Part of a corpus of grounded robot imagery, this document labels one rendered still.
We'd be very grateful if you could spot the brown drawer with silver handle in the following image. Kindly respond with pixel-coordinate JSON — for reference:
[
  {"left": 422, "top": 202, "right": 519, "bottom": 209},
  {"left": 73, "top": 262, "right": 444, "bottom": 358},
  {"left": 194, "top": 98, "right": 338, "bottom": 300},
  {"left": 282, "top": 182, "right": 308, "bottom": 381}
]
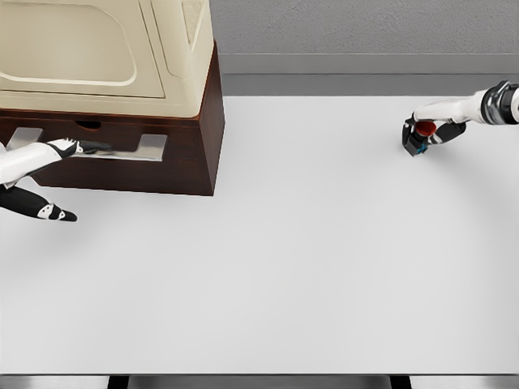
[{"left": 0, "top": 109, "right": 215, "bottom": 199}]

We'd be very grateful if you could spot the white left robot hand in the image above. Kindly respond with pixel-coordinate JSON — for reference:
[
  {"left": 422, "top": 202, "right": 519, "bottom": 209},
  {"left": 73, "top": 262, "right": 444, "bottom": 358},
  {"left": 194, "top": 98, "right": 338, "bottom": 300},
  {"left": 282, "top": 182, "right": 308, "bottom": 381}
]
[{"left": 0, "top": 137, "right": 114, "bottom": 224}]

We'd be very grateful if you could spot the black switch with red button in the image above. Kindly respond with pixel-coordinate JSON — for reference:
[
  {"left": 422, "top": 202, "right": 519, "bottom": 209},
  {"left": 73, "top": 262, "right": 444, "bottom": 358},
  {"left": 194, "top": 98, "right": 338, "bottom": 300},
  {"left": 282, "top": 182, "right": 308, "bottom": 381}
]
[{"left": 406, "top": 120, "right": 438, "bottom": 158}]

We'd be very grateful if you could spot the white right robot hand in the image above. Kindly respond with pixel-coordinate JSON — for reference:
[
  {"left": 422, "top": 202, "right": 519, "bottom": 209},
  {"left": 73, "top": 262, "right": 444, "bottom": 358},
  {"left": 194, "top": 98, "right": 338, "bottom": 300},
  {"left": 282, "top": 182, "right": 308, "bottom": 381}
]
[{"left": 401, "top": 98, "right": 471, "bottom": 149}]

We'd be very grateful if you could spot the beige cabinet with brown base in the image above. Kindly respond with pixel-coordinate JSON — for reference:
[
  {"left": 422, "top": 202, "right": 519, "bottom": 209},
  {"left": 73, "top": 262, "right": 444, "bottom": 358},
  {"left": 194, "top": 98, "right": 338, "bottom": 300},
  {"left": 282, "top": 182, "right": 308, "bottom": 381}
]
[{"left": 0, "top": 0, "right": 226, "bottom": 199}]

